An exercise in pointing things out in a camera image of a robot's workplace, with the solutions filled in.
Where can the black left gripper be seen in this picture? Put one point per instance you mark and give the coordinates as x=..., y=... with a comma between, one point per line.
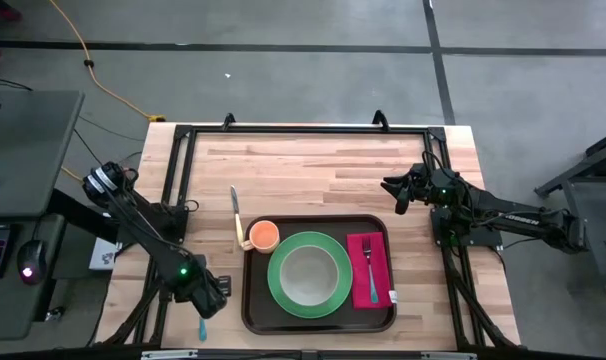
x=210, y=300

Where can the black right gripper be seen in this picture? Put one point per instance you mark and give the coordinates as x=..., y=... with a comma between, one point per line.
x=428, y=187

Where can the green plate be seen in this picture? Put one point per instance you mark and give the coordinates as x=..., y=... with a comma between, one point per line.
x=277, y=290

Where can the orange plastic mug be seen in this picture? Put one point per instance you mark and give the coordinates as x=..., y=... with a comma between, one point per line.
x=264, y=236

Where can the grey bowl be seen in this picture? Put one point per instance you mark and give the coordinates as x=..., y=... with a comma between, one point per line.
x=309, y=275

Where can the red cloth napkin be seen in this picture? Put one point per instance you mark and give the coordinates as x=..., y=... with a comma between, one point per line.
x=358, y=280

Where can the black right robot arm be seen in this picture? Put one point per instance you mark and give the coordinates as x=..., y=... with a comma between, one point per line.
x=520, y=220

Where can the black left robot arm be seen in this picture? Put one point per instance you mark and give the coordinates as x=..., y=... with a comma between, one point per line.
x=148, y=235

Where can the dark brown plastic tray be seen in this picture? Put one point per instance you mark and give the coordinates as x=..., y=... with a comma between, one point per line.
x=323, y=325

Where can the white printed box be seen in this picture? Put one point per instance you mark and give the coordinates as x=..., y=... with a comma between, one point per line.
x=103, y=257

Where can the black computer mouse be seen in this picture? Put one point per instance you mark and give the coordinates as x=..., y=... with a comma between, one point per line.
x=32, y=260

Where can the grey side desk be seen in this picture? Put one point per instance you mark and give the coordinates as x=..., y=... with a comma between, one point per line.
x=28, y=150

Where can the black frame clamp hook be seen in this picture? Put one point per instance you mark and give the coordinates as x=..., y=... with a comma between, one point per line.
x=380, y=120
x=228, y=121

